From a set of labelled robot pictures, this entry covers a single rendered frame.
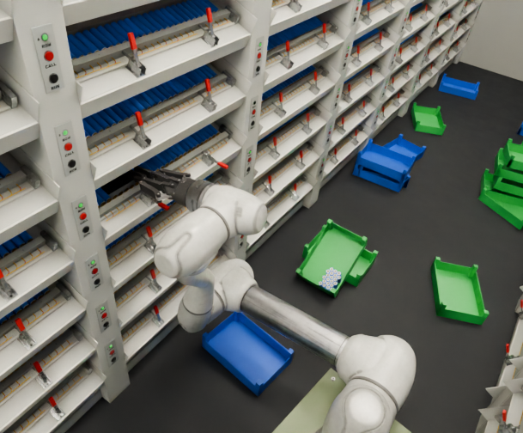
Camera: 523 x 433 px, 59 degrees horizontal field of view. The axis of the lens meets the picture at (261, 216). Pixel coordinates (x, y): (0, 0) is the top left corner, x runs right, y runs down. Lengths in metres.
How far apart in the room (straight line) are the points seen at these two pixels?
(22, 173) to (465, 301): 1.91
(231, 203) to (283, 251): 1.23
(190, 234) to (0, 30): 0.50
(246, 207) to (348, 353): 0.59
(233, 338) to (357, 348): 0.65
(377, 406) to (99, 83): 1.02
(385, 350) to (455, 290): 0.99
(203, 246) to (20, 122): 0.43
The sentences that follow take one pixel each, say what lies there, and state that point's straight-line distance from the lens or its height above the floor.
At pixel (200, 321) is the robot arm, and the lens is 1.54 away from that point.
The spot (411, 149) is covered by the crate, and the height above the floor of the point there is 0.01.
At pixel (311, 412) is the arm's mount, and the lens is 1.56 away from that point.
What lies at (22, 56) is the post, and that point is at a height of 1.25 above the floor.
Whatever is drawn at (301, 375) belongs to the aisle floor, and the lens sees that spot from 1.88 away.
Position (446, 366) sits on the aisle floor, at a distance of 2.10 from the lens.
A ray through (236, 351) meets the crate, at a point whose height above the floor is 0.00.
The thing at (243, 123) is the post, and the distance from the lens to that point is 1.57.
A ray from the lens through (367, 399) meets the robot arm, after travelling 1.30.
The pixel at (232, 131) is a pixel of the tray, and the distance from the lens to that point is 1.61.
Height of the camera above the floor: 1.61
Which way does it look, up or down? 41 degrees down
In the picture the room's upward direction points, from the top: 7 degrees clockwise
